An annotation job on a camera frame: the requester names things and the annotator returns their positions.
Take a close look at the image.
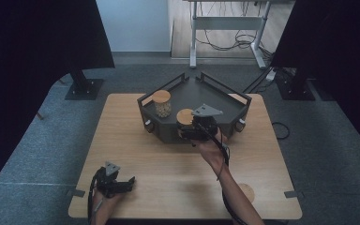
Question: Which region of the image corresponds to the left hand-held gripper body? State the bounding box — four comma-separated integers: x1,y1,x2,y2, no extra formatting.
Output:
89,160,122,199

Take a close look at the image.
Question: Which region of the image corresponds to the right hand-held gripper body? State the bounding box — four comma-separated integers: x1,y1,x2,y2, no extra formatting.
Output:
192,103,224,142

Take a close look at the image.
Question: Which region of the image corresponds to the glass jar with green contents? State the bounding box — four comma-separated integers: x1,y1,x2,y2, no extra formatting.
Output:
175,108,196,128

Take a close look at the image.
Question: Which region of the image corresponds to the black corner shelf rack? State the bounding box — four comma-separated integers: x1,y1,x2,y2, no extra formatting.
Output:
136,71,253,145

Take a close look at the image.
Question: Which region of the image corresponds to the glass jar with pale beans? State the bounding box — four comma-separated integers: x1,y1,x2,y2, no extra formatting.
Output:
151,89,173,119

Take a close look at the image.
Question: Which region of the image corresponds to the glass jar with dark contents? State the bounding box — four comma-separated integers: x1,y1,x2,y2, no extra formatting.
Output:
238,183,256,203

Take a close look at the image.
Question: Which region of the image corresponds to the person's left hand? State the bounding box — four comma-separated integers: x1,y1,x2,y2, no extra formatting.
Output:
92,189,124,215

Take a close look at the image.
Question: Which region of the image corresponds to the person's right hand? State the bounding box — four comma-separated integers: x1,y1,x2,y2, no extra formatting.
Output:
192,127,230,173

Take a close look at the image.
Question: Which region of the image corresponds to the white power strip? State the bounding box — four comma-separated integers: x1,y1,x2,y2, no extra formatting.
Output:
265,68,278,83

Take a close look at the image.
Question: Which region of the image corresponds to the black stand base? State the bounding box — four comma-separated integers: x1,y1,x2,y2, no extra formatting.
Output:
275,67,317,101
65,68,105,101

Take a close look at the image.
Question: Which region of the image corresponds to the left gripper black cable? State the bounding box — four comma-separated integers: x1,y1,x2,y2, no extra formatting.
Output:
86,168,105,224

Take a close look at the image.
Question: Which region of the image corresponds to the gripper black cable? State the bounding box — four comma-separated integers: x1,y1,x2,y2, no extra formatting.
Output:
193,120,248,225
86,168,105,224

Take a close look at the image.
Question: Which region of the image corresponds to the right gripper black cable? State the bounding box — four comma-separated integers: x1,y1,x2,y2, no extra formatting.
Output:
193,120,248,225

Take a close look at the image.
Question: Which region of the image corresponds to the black cable loop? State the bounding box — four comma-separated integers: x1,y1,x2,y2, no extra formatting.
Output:
271,121,292,141

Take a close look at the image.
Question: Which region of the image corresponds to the tangle of black cables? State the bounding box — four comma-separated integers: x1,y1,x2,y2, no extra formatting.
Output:
196,29,275,61

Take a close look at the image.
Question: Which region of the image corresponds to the white desk frame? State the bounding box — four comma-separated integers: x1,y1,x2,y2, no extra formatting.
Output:
182,0,294,70

